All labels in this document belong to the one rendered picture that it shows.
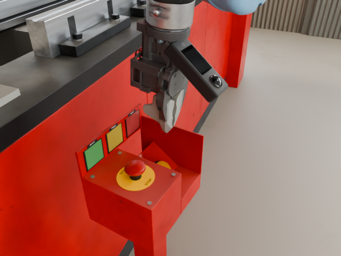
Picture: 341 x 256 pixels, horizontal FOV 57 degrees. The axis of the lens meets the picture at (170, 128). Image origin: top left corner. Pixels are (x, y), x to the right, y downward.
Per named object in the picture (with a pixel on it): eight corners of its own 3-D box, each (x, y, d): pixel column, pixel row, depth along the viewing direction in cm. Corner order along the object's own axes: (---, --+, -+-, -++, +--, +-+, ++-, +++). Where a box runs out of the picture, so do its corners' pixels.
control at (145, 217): (153, 253, 59) (149, 185, 49) (89, 219, 66) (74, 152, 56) (200, 187, 74) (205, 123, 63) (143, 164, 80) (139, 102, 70)
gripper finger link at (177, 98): (155, 116, 67) (158, 77, 62) (179, 126, 65) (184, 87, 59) (147, 123, 65) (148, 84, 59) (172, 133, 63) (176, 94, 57)
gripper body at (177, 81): (152, 73, 63) (155, 12, 55) (190, 87, 60) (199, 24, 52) (129, 89, 57) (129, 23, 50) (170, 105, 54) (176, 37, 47)
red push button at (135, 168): (138, 189, 57) (137, 174, 55) (121, 182, 59) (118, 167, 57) (150, 176, 60) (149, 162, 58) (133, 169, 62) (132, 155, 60)
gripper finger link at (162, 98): (166, 110, 61) (170, 69, 55) (174, 113, 60) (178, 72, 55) (153, 122, 57) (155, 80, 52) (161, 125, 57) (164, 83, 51)
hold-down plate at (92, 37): (77, 57, 82) (75, 46, 81) (60, 54, 84) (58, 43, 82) (131, 25, 105) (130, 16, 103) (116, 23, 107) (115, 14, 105)
